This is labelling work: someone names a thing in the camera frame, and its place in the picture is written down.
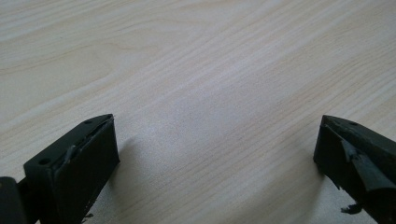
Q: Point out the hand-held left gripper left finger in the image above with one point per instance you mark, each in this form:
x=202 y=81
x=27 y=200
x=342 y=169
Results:
x=77 y=168

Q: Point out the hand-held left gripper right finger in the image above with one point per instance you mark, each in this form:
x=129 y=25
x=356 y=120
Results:
x=358 y=155

